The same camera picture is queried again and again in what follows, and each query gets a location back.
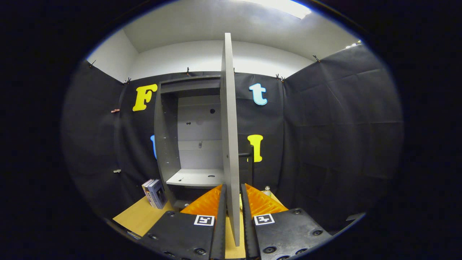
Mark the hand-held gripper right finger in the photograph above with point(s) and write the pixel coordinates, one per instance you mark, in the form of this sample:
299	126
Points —
247	224

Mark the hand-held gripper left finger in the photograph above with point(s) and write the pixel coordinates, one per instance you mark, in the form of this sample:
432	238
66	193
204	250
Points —
221	224

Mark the grey shoe cabinet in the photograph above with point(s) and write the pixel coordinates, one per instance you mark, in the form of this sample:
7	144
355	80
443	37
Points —
166	144

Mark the clear plastic bottle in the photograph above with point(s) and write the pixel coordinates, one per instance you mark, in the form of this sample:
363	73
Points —
267	192

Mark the white book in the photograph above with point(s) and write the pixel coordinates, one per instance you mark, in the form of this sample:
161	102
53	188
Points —
146	186

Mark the black backdrop cloth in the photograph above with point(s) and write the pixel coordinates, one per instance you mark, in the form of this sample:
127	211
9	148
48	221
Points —
325	126

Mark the small ceiling light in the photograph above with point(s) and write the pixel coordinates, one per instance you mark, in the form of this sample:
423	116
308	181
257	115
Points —
355	44

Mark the long ceiling light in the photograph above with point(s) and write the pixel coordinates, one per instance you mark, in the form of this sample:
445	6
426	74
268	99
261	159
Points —
288	7

